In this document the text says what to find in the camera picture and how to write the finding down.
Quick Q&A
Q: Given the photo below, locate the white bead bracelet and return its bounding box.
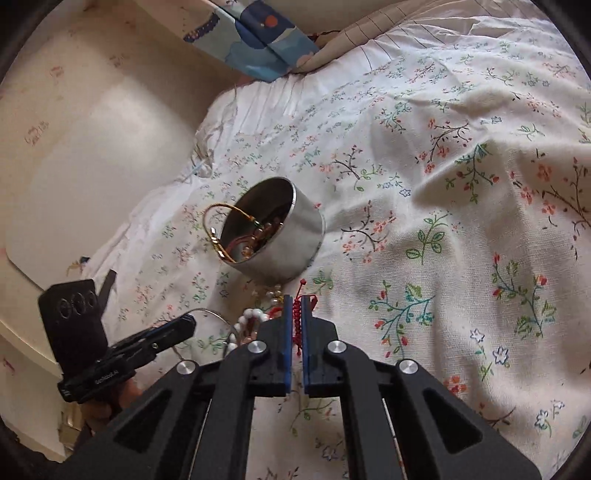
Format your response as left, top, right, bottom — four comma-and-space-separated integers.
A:
225, 283, 286, 356

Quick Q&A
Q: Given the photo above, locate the red braided cord bracelet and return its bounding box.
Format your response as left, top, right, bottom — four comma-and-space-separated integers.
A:
267, 277, 321, 357

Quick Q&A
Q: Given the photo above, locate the person's left hand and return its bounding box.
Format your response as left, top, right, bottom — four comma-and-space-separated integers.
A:
81, 379, 142, 432

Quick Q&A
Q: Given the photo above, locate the round silver metal tin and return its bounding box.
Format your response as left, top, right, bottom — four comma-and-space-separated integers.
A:
217, 177, 325, 284

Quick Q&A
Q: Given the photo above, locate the floral white bed sheet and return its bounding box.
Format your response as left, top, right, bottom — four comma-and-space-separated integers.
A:
88, 7, 590, 479

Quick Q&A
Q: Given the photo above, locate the blue cartoon print pillow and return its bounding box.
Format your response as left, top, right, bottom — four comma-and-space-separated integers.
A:
182, 1, 318, 83

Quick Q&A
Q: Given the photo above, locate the white striped grid pillow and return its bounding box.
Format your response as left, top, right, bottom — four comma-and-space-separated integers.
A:
294, 0, 463, 75

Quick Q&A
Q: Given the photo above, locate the silver bangle ring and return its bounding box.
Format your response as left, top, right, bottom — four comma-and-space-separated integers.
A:
172, 307, 242, 363

